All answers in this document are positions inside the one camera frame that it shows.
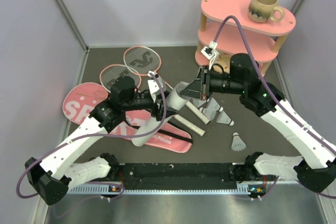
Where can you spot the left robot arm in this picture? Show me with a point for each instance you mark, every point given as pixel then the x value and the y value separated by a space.
pixel 54 174

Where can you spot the shuttlecock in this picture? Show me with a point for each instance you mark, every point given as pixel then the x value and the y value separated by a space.
pixel 209 113
pixel 213 105
pixel 223 118

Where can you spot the pink badminton racket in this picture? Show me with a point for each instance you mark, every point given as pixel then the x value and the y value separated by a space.
pixel 141 60
pixel 111 73

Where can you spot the pink racket bag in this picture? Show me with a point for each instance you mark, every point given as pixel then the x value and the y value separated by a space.
pixel 82 99

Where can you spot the decorated round plate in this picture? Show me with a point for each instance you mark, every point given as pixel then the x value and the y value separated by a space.
pixel 224 60

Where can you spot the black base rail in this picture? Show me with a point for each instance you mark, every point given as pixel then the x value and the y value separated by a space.
pixel 179 176

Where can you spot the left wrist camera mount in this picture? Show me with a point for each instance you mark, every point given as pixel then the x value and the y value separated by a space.
pixel 156 84

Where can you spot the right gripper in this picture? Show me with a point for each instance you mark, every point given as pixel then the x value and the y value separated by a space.
pixel 200 88

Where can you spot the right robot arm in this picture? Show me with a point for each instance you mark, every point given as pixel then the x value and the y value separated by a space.
pixel 314 168

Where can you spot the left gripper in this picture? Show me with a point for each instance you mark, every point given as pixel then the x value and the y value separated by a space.
pixel 161 113

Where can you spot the upper pink badminton racket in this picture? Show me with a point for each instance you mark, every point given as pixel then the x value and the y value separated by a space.
pixel 141 60

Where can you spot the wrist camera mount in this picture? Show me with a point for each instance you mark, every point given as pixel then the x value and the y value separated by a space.
pixel 211 53
pixel 156 84

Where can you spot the white shuttlecock tube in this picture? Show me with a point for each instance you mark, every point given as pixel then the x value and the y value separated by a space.
pixel 174 102

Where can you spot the shuttlecock front alone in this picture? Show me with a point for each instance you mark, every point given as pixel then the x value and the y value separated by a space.
pixel 237 144

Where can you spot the lower pink badminton racket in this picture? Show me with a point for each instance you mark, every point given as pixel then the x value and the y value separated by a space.
pixel 111 73

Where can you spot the beige ceramic mug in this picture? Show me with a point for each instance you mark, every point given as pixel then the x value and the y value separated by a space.
pixel 261 11

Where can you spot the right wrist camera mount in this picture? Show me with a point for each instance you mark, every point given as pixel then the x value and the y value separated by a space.
pixel 211 53

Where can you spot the pink three-tier shelf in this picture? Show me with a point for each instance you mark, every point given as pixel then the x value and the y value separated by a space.
pixel 264 39

